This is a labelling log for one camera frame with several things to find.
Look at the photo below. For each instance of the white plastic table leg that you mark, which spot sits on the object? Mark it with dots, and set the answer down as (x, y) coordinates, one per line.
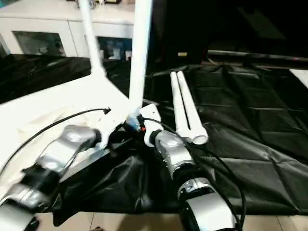
(140, 53)
(191, 106)
(91, 38)
(180, 106)

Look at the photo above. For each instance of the white plastic table top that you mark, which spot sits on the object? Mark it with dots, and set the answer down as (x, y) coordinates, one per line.
(48, 110)

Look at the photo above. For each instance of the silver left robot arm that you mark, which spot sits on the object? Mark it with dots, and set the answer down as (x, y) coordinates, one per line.
(48, 163)

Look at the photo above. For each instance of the gold label plate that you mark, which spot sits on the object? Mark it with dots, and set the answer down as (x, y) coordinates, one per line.
(182, 54)

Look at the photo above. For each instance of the black mat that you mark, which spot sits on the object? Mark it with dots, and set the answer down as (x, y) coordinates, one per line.
(250, 125)

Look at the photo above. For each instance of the white cabinet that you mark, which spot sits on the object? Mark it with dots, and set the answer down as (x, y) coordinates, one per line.
(53, 21)

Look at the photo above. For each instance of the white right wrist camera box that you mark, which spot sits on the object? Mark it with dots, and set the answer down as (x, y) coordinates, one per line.
(151, 120)

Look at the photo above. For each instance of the silver metal rail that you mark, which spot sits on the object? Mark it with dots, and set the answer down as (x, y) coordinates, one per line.
(260, 55)

